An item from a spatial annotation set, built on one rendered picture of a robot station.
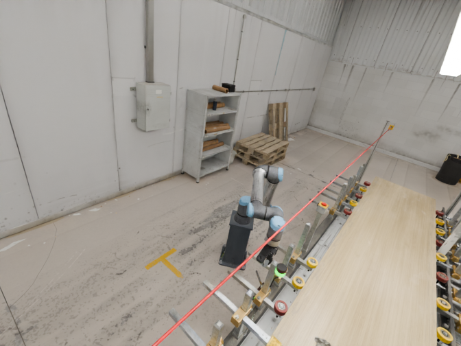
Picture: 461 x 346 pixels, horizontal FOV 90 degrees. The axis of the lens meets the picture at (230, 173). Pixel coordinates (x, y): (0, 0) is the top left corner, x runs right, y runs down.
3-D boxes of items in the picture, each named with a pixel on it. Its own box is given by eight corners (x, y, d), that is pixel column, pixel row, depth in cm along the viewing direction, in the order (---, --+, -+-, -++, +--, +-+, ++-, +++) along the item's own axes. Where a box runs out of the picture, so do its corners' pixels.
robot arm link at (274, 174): (254, 205, 257) (268, 160, 199) (269, 209, 256) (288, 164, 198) (252, 217, 248) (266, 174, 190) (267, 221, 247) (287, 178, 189)
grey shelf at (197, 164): (181, 173, 442) (186, 88, 370) (213, 161, 508) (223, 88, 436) (197, 183, 420) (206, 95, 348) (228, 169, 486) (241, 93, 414)
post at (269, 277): (254, 309, 161) (271, 261, 139) (257, 306, 163) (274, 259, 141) (258, 313, 159) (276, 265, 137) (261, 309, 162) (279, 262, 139)
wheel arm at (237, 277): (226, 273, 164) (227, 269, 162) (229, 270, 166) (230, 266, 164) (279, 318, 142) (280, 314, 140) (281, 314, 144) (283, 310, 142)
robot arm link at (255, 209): (254, 159, 202) (247, 206, 143) (268, 163, 201) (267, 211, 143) (252, 171, 208) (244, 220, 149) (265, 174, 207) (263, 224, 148)
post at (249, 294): (230, 340, 144) (245, 291, 122) (234, 336, 147) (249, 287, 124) (235, 344, 142) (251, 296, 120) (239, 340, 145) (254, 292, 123)
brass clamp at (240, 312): (229, 320, 126) (230, 315, 124) (243, 303, 136) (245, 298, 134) (238, 329, 123) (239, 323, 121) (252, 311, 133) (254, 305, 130)
